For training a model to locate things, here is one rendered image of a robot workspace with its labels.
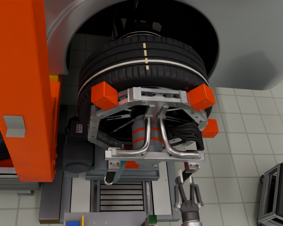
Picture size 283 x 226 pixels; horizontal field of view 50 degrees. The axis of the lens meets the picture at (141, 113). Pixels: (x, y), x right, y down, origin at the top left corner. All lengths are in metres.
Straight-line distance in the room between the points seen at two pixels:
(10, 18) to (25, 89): 0.26
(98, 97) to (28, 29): 0.52
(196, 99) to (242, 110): 1.66
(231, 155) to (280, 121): 0.69
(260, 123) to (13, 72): 2.39
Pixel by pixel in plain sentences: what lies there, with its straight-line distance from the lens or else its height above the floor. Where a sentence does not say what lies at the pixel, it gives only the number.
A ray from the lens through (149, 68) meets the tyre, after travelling 1.22.
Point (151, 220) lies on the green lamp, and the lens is 1.50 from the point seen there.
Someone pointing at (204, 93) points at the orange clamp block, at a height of 1.16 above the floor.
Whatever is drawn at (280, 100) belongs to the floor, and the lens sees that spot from 3.22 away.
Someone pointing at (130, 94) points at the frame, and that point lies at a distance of 1.21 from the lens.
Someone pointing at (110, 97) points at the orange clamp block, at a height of 1.10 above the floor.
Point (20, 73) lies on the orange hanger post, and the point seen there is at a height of 1.41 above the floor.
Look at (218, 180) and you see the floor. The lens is 2.46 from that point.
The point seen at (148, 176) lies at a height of 0.17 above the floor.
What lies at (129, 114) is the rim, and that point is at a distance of 1.48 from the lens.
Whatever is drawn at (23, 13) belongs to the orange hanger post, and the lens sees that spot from 0.71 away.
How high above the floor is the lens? 2.08
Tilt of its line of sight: 56 degrees down
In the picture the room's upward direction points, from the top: 22 degrees clockwise
